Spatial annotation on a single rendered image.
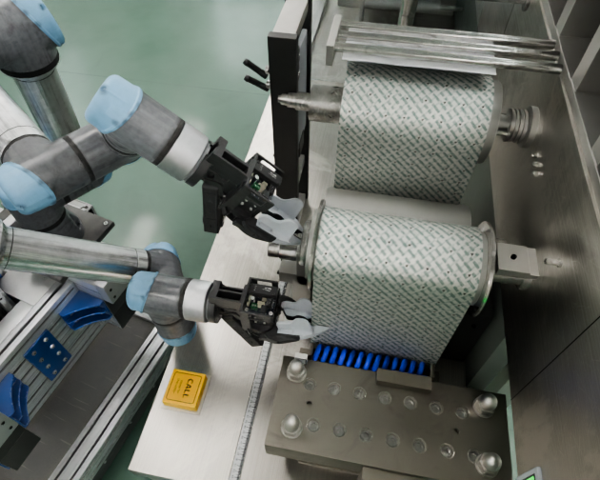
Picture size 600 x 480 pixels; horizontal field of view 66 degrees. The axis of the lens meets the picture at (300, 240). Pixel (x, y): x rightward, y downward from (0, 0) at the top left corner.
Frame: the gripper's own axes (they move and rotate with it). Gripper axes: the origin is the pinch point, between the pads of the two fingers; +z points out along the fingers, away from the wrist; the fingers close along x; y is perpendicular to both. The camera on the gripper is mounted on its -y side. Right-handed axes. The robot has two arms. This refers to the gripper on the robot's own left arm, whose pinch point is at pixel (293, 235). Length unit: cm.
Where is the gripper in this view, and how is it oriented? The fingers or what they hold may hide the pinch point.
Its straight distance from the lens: 76.8
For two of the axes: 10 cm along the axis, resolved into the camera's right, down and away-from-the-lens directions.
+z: 7.6, 5.0, 4.2
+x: 1.8, -7.8, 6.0
